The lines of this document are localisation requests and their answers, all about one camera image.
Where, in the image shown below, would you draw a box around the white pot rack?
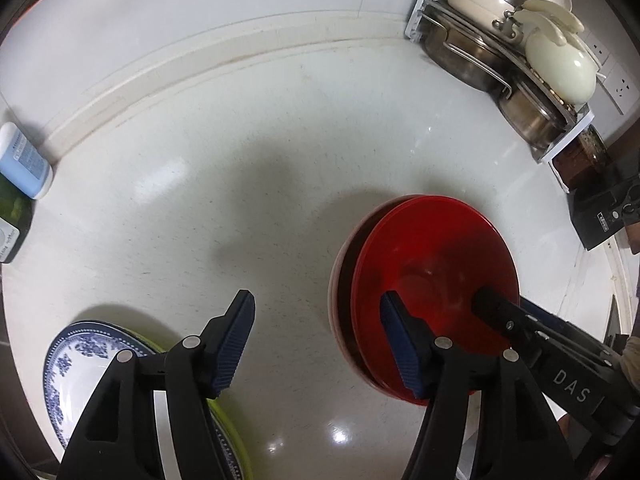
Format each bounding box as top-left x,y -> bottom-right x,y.
404,0 -> 596,163

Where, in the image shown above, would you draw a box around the pink bowl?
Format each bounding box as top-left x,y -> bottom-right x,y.
327,194 -> 426,401

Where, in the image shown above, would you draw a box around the white wall power outlets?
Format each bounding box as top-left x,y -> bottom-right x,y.
582,30 -> 636,102

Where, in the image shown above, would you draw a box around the cream ceramic kettle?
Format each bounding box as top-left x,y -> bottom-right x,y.
515,0 -> 598,106

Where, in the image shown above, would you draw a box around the black box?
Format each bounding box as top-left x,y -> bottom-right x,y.
567,175 -> 640,252

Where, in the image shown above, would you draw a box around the dark glass jar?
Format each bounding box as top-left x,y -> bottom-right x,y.
552,125 -> 611,188

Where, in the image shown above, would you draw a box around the red bowl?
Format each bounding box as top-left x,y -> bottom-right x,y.
350,195 -> 521,407

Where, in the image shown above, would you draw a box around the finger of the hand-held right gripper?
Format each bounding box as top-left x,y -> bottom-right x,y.
472,287 -> 566,361
520,300 -> 616,361

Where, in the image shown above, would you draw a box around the white pump bottle blue label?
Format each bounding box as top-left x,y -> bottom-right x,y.
0,122 -> 54,199

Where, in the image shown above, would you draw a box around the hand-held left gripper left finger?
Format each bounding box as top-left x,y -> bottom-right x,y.
57,289 -> 257,480

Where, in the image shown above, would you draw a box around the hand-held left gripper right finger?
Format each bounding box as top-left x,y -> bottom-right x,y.
380,291 -> 561,480

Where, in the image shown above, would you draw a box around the blue floral white plate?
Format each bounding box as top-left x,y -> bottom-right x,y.
42,320 -> 238,480

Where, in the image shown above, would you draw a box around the large steel pot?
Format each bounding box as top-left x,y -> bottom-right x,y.
422,15 -> 511,93

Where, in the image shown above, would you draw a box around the green plate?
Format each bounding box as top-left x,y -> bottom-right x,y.
120,327 -> 248,480

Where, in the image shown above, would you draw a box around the small steel pot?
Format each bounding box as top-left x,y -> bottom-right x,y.
497,72 -> 571,148

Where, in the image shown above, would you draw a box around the green dish soap bottle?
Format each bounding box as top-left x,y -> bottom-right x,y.
0,175 -> 36,265

